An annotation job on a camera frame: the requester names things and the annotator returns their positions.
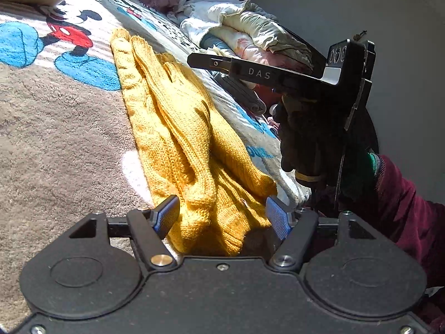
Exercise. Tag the black gloved right hand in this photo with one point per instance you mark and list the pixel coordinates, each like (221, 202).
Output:
(339, 165)

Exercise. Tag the yellow knitted sweater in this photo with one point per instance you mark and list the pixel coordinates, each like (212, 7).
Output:
(189, 150)

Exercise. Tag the Mickey Mouse plush blanket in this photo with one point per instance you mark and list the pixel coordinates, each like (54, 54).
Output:
(67, 147)

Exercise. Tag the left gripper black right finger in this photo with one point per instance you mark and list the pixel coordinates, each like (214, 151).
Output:
(294, 228)

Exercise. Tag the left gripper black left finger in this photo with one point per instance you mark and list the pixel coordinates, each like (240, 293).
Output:
(148, 228)

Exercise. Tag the folded dark grey garment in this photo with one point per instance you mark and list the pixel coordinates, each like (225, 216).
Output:
(241, 93)

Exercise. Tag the white and pink bedding pile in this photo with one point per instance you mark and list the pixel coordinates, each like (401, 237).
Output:
(235, 28)

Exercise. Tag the maroon sleeved right forearm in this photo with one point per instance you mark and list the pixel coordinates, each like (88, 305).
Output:
(414, 224)

